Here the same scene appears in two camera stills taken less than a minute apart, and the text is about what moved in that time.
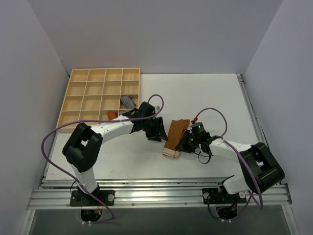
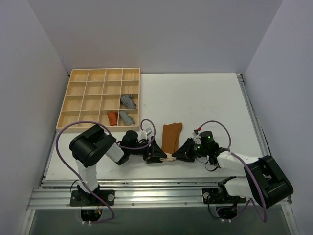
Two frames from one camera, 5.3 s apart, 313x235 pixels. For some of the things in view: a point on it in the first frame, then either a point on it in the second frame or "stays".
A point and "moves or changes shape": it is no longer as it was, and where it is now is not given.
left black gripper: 151,128 to 149,151
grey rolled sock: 128,101 stays
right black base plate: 219,196 stays
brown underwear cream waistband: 176,131 moves or changes shape
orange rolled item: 112,114 stays
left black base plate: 79,198 stays
